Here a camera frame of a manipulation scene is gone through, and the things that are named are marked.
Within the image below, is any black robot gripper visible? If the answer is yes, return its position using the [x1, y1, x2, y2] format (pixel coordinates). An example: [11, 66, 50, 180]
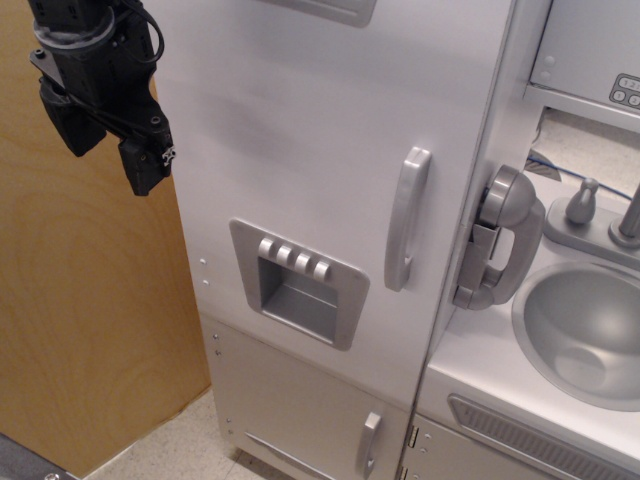
[29, 1, 174, 196]

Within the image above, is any white toy fridge door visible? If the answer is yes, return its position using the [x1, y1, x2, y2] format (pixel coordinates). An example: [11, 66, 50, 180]
[148, 1, 515, 408]

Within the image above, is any grey fridge door handle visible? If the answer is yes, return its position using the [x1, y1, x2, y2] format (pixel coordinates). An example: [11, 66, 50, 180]
[384, 147, 431, 292]

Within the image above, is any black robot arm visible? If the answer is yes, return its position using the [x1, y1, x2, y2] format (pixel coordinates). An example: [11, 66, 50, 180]
[29, 0, 175, 196]

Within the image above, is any wooden plywood board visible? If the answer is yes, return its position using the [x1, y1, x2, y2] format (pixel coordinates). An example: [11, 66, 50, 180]
[1, 1, 209, 476]

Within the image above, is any grey ice dispenser panel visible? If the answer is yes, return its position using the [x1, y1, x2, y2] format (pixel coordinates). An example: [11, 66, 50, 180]
[229, 219, 370, 351]

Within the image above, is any white lower freezer door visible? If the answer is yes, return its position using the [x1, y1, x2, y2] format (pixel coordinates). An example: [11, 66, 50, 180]
[201, 317, 408, 479]

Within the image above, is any grey toy telephone handset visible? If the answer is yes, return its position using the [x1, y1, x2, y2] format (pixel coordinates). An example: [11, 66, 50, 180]
[453, 165, 546, 310]

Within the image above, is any metal door hinge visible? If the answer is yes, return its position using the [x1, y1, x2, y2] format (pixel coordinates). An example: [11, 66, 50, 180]
[406, 425, 419, 448]

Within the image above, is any grey toy faucet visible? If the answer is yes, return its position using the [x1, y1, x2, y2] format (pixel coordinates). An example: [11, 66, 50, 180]
[543, 178, 639, 270]

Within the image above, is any white toy kitchen cabinet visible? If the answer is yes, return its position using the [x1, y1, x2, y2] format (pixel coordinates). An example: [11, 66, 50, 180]
[404, 1, 639, 479]

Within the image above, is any grey toy sink basin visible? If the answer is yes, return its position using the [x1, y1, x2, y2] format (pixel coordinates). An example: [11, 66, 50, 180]
[511, 262, 639, 412]

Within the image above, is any grey vent grille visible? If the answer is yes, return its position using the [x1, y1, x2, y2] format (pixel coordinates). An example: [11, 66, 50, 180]
[447, 394, 639, 479]

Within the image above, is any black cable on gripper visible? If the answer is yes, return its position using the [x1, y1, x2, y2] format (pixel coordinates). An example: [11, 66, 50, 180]
[112, 0, 166, 65]

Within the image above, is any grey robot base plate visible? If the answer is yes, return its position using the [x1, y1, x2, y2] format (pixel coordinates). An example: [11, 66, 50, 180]
[1, 434, 77, 480]

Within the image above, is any grey lower door handle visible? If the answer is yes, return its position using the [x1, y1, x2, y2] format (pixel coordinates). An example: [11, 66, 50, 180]
[355, 412, 382, 479]

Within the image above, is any blue cable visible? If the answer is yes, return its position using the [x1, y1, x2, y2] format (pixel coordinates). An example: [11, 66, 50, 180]
[525, 155, 639, 201]

